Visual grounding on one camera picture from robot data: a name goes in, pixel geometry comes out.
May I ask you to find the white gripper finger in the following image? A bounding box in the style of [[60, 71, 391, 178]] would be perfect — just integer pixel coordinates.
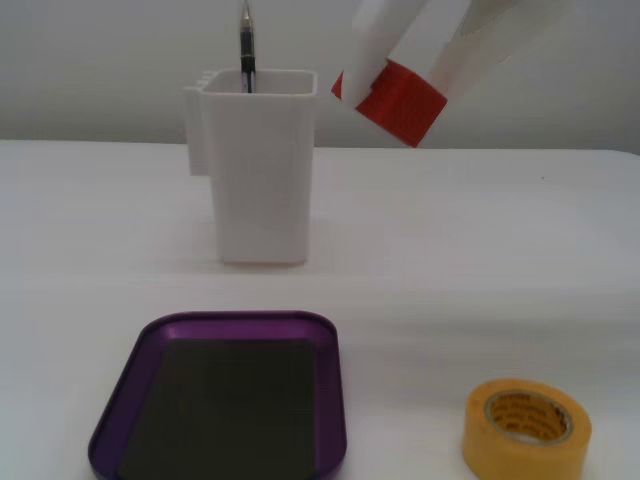
[[341, 0, 427, 110], [388, 0, 531, 97]]

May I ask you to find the red rectangular cube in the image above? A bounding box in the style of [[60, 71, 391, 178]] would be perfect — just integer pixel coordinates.
[[329, 57, 449, 149]]

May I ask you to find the black ballpoint pen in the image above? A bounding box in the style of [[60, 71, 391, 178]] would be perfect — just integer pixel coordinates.
[[238, 0, 258, 95]]

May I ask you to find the white plastic pen holder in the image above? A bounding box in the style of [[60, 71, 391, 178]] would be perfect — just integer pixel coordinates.
[[183, 69, 320, 265]]

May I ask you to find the purple metal tray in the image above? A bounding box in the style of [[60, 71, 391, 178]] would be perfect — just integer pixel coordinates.
[[88, 310, 349, 480]]

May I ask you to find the black tray liner pad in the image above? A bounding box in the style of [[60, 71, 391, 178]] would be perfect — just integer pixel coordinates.
[[117, 338, 320, 479]]

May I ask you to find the yellow tape roll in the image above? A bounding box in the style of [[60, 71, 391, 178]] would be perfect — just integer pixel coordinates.
[[462, 378, 593, 480]]

